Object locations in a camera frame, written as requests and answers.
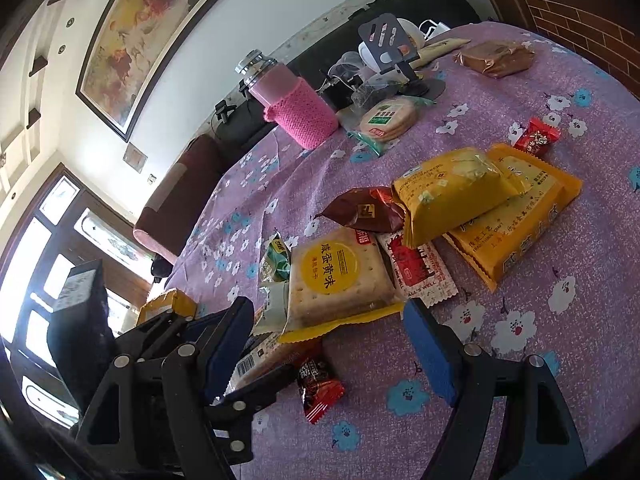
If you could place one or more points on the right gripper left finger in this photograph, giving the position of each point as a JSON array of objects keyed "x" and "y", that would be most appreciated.
[{"x": 148, "y": 417}]

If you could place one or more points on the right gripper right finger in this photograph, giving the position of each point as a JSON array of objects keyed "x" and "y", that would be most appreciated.
[{"x": 538, "y": 437}]

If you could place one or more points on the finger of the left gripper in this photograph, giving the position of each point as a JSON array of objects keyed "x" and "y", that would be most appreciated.
[{"x": 232, "y": 417}]

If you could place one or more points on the clear orange cracker pack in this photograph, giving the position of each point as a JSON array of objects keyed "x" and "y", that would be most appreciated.
[{"x": 274, "y": 351}]

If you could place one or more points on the small red candy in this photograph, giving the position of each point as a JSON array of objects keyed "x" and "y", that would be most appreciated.
[{"x": 318, "y": 386}]

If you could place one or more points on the white snack packet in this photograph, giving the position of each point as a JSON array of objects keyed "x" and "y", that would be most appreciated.
[{"x": 272, "y": 316}]

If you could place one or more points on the green snack packet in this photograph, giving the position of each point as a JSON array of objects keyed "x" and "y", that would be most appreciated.
[{"x": 275, "y": 266}]

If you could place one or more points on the square cracker pack yellow label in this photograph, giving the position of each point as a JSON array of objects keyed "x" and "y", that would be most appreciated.
[{"x": 337, "y": 280}]

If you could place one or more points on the red white zigzag sachet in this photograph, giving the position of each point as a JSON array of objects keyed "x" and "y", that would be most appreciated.
[{"x": 419, "y": 273}]

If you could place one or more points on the dark red snack packet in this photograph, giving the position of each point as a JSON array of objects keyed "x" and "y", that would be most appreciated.
[{"x": 366, "y": 209}]

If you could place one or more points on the puffy yellow snack pack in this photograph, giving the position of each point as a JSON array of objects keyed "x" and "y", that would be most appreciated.
[{"x": 451, "y": 189}]

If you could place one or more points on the yellow cardboard box tray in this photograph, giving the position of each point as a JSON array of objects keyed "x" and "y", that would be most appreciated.
[{"x": 174, "y": 300}]

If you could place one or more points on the wooden glass door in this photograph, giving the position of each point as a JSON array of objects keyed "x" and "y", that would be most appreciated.
[{"x": 65, "y": 225}]

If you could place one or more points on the maroon armchair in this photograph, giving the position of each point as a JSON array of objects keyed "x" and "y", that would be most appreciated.
[{"x": 170, "y": 214}]

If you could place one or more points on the flat yellow biscuit pack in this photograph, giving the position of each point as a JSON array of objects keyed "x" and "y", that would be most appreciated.
[{"x": 495, "y": 242}]

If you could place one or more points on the red white wrapped candy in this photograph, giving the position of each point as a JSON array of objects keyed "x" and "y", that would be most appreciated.
[{"x": 537, "y": 138}]

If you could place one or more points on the pink bottle with knit sleeve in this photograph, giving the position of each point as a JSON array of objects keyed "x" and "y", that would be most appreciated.
[{"x": 288, "y": 100}]

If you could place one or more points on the round crackers in clear bag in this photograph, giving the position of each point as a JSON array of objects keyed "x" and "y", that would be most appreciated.
[{"x": 386, "y": 122}]

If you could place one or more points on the framed painting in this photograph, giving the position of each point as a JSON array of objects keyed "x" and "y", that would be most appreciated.
[{"x": 128, "y": 52}]

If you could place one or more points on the brown wrapped snack pack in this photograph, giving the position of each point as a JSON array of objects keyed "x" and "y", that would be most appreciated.
[{"x": 496, "y": 59}]

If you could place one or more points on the black perforated phone stand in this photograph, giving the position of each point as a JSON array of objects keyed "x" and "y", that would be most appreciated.
[{"x": 392, "y": 49}]

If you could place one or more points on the white plastic jar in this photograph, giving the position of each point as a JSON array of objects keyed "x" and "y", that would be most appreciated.
[{"x": 412, "y": 31}]

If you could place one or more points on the wooden brick-pattern cabinet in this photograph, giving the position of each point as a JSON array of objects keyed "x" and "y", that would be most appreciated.
[{"x": 599, "y": 30}]

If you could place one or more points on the small wall plaque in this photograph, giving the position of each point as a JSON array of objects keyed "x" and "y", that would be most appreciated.
[{"x": 134, "y": 158}]

